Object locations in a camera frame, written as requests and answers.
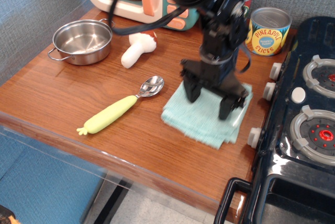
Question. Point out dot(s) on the black toy stove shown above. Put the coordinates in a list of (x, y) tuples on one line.
[(293, 168)]

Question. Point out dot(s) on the pineapple slices can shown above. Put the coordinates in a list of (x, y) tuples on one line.
[(268, 29)]

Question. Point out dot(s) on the small steel pot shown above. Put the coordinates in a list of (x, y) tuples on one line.
[(82, 42)]

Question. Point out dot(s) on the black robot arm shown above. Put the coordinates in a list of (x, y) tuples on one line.
[(224, 31)]

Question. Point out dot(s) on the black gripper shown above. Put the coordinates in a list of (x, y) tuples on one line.
[(217, 77)]

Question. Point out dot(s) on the green handled metal spoon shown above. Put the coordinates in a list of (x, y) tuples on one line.
[(107, 116)]

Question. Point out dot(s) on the white plush mushroom toy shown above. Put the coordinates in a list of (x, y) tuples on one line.
[(140, 43)]

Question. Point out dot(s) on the light blue towel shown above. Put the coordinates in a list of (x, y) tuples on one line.
[(200, 120)]

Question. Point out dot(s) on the teal toy microwave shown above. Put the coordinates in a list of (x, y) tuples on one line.
[(141, 1)]

